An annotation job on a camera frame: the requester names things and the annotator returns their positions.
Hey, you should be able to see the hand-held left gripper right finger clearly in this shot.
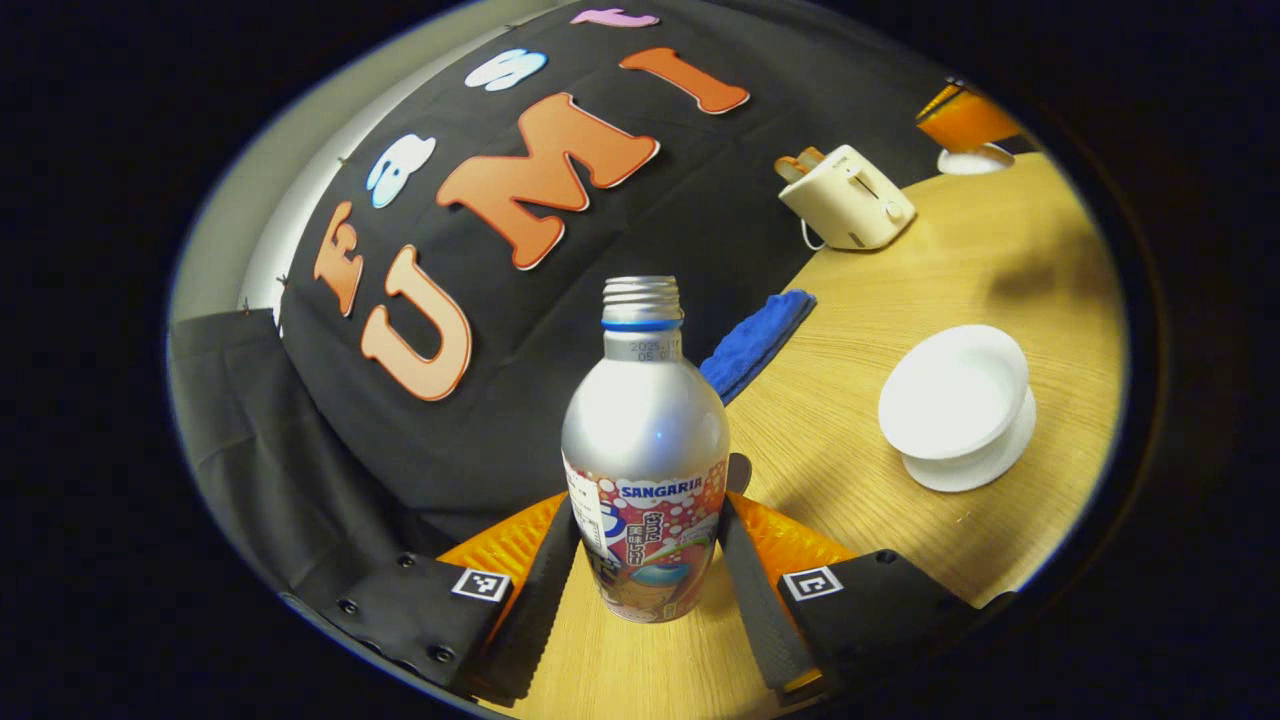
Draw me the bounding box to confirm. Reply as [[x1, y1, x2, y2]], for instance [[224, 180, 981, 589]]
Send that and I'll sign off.
[[718, 452, 1016, 701]]

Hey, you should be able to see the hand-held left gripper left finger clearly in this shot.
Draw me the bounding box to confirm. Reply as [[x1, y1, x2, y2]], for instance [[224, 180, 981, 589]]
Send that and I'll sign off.
[[325, 490, 583, 706]]

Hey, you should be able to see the silver water bottle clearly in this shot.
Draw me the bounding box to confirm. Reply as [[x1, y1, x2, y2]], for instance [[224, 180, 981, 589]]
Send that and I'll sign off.
[[561, 276, 731, 624]]

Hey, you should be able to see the white toaster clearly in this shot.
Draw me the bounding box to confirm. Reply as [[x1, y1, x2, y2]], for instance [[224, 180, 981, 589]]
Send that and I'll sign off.
[[778, 145, 917, 251]]

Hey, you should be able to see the white saucer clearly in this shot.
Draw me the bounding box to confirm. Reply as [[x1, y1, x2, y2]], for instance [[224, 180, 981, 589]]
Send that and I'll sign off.
[[900, 385, 1038, 493]]

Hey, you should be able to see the blue towel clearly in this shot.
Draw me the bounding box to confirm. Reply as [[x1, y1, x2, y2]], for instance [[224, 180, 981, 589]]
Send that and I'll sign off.
[[698, 289, 818, 406]]

